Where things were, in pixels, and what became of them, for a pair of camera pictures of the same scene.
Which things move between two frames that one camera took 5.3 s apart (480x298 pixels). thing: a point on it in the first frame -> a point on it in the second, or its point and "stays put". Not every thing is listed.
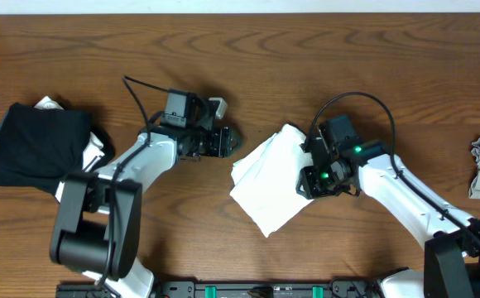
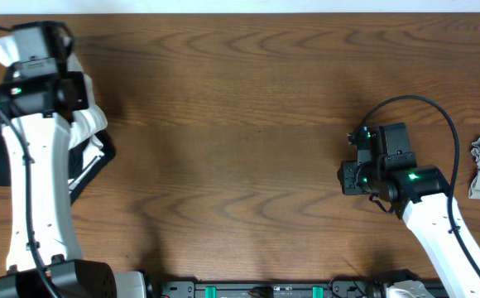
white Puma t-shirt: x=265 y=180 -> x=84 y=122
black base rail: x=233 y=289 stays put
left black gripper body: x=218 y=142 -> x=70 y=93
